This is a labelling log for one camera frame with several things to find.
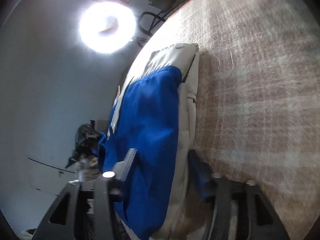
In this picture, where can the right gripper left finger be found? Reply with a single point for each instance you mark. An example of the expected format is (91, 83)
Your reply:
(110, 189)

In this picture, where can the grey and blue work jacket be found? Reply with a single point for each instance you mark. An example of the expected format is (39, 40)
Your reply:
(154, 114)

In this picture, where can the small potted plant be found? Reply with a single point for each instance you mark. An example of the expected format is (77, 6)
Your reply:
(162, 5)

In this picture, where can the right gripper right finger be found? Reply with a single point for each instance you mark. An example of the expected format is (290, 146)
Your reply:
(214, 190)

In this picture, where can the beige plaid bed blanket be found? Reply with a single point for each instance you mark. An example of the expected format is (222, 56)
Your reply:
(257, 104)

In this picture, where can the left hand in white glove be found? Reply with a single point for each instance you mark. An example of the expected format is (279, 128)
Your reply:
(86, 169)

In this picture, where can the bright ring light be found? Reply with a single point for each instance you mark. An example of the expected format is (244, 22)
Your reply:
(106, 27)

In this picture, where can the black metal clothes rack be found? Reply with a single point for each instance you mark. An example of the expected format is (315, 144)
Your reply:
(157, 19)

